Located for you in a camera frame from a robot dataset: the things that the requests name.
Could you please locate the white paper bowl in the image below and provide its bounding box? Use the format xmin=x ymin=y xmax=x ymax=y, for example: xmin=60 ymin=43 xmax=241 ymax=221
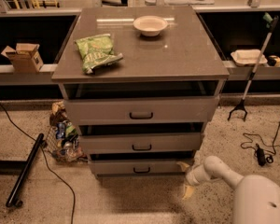
xmin=133 ymin=16 xmax=168 ymax=37

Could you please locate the grey top drawer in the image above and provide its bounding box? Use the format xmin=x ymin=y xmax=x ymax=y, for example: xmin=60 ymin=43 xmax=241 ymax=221
xmin=64 ymin=80 xmax=218 ymax=125

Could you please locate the brown cardboard box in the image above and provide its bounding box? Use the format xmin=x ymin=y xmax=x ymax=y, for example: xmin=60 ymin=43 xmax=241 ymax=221
xmin=1 ymin=43 xmax=43 ymax=73

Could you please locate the green chip bag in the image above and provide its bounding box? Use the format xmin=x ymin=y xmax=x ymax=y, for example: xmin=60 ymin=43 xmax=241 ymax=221
xmin=75 ymin=34 xmax=123 ymax=75

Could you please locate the yellow tape measure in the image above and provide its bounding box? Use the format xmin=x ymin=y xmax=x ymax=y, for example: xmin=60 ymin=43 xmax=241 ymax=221
xmin=267 ymin=55 xmax=280 ymax=66

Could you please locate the grey drawer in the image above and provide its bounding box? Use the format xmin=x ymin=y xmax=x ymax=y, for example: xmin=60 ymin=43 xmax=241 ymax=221
xmin=89 ymin=151 xmax=195 ymax=176
xmin=64 ymin=80 xmax=218 ymax=125
xmin=79 ymin=122 xmax=204 ymax=154

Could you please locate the grey middle drawer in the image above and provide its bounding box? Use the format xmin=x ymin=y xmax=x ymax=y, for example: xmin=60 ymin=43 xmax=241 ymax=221
xmin=79 ymin=122 xmax=204 ymax=154

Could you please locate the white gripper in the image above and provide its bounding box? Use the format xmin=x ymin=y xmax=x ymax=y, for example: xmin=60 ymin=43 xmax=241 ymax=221
xmin=176 ymin=161 xmax=205 ymax=200

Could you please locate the wire basket with snacks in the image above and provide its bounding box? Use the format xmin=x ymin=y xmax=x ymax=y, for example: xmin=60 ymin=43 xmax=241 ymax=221
xmin=45 ymin=101 xmax=86 ymax=162

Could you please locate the grey bottom drawer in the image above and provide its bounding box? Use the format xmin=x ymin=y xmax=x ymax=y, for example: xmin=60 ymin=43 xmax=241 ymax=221
xmin=89 ymin=151 xmax=195 ymax=176

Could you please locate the black power adapter with cable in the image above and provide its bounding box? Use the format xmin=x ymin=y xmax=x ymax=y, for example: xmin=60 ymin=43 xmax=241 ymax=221
xmin=240 ymin=119 xmax=280 ymax=167

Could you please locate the black floor cable left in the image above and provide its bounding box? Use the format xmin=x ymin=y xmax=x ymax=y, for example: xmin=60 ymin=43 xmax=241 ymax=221
xmin=0 ymin=89 xmax=77 ymax=224

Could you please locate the reacher grabber tool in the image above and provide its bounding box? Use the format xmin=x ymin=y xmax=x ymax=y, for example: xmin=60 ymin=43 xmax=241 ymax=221
xmin=228 ymin=12 xmax=279 ymax=120

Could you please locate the black pole on floor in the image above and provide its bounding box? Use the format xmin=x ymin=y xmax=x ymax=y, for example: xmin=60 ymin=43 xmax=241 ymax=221
xmin=6 ymin=133 xmax=44 ymax=208

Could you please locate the white takeout container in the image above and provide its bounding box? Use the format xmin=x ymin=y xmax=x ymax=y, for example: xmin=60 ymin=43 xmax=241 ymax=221
xmin=231 ymin=49 xmax=267 ymax=66

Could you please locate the grey drawer cabinet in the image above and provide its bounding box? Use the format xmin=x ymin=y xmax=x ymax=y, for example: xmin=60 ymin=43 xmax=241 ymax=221
xmin=51 ymin=6 xmax=231 ymax=179

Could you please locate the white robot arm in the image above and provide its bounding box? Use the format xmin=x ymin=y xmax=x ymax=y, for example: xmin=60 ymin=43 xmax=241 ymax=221
xmin=177 ymin=156 xmax=280 ymax=224

